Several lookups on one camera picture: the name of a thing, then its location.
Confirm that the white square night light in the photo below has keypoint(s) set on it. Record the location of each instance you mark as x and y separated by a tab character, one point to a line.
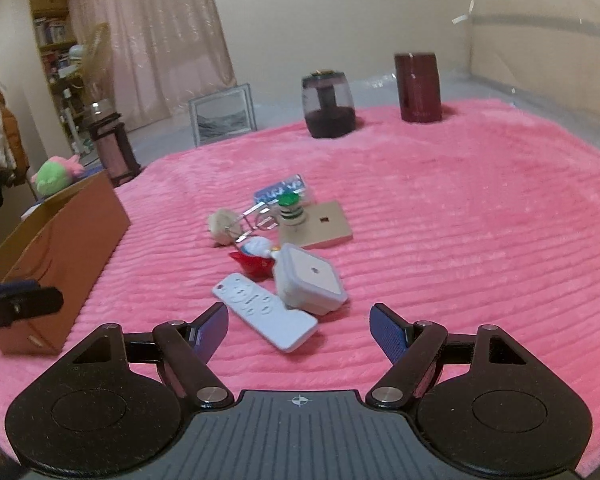
307	282

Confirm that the dark glass jar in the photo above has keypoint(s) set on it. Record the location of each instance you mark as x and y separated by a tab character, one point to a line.
328	106

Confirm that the pink fluffy blanket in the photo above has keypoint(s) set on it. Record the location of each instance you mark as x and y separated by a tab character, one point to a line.
490	217

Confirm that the beige fan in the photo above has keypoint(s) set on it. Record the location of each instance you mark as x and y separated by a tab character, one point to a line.
96	66

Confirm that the blue clear plastic box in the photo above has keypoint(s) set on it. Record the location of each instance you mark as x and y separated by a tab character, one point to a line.
294	184

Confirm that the green pink plush toy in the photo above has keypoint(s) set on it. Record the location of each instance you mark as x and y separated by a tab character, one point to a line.
56	174

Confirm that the dark red cylindrical container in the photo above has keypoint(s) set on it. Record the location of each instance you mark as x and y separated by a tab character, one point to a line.
418	81

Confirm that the wooden bookshelf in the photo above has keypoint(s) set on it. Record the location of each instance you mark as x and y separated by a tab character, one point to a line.
60	55

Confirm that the green capped white bottle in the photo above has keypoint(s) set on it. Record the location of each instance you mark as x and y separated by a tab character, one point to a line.
290	209

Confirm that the brown cardboard box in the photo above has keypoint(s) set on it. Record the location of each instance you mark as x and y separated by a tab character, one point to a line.
65	243

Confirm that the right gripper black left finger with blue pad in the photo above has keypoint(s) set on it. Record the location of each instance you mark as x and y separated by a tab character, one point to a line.
186	349

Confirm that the white remote control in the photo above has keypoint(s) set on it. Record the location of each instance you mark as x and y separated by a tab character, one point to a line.
285	328

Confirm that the red white cat figurine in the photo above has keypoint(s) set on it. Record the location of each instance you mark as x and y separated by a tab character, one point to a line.
256	257

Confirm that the beige round wooden object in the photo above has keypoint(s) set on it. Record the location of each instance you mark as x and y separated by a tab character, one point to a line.
224	227

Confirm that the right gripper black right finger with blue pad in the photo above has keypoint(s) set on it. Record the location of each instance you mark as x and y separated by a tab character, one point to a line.
413	350

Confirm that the brown jacket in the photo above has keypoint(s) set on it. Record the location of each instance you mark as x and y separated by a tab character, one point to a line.
11	127

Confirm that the pink curtain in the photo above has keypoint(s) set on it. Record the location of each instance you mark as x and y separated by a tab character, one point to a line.
164	53

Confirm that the metal wire clip holder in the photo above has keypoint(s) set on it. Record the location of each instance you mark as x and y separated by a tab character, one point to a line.
261	217

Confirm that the gold TP-LINK panel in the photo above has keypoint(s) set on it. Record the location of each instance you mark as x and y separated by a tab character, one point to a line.
324	225

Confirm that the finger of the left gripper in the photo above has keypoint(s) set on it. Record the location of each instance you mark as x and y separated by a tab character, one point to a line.
21	300

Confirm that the framed picture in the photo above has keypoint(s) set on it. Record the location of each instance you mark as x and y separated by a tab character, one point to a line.
222	115

